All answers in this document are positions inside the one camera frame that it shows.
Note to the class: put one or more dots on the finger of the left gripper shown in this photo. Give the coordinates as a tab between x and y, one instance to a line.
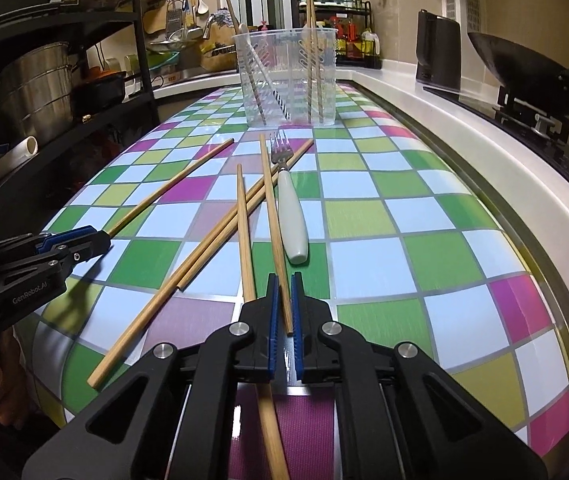
51	240
88	247

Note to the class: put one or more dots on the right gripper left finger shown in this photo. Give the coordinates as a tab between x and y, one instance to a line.
243	352

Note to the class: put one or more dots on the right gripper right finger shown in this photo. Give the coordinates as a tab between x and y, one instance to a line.
330	352

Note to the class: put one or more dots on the white handled fork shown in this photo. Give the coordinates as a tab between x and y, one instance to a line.
291	218

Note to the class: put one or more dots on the white roll on shelf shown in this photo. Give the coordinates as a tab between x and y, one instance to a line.
22	152

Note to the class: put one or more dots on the checkered colourful table mat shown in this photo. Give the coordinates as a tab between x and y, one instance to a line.
400	246

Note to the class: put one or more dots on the black shelf rack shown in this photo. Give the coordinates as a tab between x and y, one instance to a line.
111	111

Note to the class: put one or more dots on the stainless steel pot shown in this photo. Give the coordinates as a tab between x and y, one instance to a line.
35	92

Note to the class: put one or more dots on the clear plastic utensil container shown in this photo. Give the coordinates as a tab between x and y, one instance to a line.
279	62

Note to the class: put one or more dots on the black condiment rack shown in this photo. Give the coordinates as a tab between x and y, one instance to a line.
356	43

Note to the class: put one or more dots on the black gas stove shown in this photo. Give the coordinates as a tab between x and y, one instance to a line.
544	135

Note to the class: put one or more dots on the black wok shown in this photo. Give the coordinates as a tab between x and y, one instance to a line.
527	75

